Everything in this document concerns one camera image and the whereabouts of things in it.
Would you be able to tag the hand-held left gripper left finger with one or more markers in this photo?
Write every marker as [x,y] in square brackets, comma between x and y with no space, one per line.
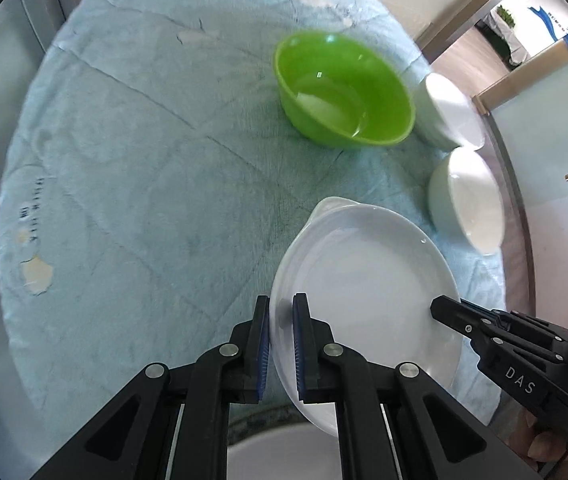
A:
[264,355]

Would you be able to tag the table with white cloth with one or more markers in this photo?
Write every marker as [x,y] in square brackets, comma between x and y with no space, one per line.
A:
[511,40]

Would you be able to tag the light blue quilted blanket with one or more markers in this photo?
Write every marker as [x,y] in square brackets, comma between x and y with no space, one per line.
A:
[139,185]

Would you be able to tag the white bowl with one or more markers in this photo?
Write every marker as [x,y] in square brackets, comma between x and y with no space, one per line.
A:
[469,195]
[446,110]

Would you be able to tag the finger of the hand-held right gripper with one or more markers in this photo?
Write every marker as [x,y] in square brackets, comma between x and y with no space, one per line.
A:
[539,322]
[451,312]

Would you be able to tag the green plastic bowl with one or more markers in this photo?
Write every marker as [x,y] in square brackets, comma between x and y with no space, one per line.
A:
[344,105]

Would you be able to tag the green potted plant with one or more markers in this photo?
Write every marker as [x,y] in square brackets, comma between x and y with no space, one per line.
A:
[506,15]

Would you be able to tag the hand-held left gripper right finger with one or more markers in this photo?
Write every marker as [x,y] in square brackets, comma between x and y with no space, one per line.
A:
[298,350]

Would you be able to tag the person's right hand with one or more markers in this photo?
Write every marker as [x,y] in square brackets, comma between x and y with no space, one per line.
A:
[531,435]

